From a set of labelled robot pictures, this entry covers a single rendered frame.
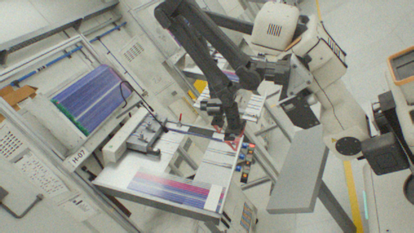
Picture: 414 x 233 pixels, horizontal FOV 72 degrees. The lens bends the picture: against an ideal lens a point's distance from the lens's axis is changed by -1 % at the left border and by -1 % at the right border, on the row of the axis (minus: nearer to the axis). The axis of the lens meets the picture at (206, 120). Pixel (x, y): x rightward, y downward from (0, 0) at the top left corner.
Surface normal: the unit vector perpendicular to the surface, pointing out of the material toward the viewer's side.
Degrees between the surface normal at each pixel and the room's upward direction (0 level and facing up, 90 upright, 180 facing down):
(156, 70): 90
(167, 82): 90
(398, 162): 90
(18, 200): 90
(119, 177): 42
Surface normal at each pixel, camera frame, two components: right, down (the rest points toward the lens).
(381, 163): -0.33, 0.57
